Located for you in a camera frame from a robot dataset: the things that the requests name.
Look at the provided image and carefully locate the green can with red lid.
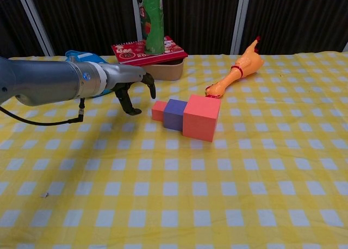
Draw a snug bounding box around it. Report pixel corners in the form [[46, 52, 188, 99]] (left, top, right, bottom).
[[135, 0, 166, 55]]

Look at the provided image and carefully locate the small orange foam cube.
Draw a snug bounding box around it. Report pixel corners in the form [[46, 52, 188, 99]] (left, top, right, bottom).
[[151, 101, 168, 122]]

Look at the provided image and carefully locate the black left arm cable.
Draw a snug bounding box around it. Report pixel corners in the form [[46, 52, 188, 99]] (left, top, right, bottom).
[[0, 98, 85, 127]]

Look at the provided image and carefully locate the orange rubber chicken toy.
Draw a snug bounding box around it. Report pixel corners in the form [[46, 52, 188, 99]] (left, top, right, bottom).
[[205, 36, 265, 99]]

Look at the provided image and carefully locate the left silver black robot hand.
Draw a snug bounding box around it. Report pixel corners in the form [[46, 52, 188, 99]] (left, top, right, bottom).
[[102, 63, 157, 116]]

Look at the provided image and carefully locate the yellow white checked tablecloth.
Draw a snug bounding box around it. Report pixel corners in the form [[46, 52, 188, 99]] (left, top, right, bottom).
[[0, 51, 348, 249]]

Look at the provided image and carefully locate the beige oval box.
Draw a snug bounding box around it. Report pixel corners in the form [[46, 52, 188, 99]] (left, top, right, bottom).
[[141, 59, 184, 82]]

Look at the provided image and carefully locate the large orange foam cube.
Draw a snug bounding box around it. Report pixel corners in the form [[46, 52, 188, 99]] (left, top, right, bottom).
[[182, 94, 221, 143]]

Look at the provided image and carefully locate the blue detergent bottle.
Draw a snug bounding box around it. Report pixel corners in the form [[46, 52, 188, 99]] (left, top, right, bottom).
[[64, 49, 115, 97]]

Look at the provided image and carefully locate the purple cube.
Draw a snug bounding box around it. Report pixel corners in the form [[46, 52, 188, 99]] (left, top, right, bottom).
[[163, 98, 188, 132]]

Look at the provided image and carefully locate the red desk calendar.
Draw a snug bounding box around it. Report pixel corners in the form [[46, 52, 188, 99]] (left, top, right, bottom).
[[111, 36, 189, 67]]

